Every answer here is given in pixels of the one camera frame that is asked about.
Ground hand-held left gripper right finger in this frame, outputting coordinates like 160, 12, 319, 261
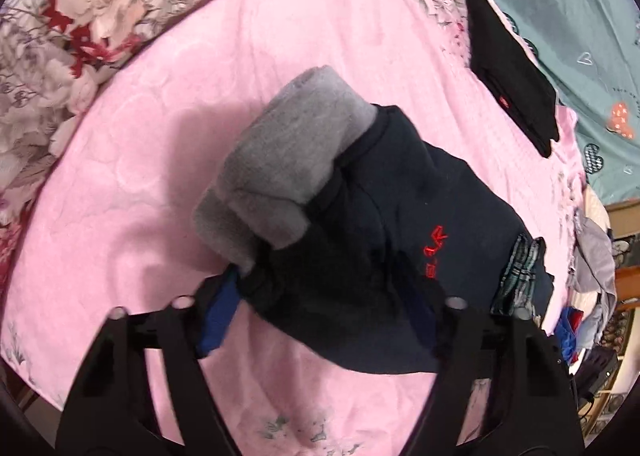
399, 281, 587, 456

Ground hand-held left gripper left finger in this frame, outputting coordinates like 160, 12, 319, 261
55, 267, 262, 456

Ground navy pants with grey lining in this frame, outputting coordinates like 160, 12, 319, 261
192, 65, 556, 375

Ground green plaid cloth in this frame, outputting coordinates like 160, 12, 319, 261
489, 234, 547, 318

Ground blue and red garment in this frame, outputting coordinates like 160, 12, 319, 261
554, 305, 587, 365

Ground pink floral blanket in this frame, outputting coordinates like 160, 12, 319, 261
0, 0, 590, 456

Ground grey garment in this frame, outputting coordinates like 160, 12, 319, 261
569, 213, 619, 353

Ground cream white cloth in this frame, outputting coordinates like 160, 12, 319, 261
582, 183, 608, 232

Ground wooden furniture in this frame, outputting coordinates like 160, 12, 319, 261
604, 200, 640, 298

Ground black folded garment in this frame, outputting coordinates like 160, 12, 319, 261
458, 0, 560, 159

